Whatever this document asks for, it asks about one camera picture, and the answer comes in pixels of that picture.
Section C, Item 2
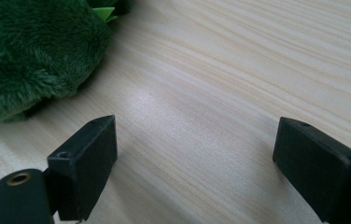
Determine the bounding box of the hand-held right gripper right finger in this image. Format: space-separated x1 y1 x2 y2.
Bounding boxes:
272 116 351 224

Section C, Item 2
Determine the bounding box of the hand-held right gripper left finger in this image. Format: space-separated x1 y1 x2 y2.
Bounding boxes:
46 114 119 222

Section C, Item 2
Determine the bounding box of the green plush dinosaur garment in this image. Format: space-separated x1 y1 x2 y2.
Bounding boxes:
0 0 132 123

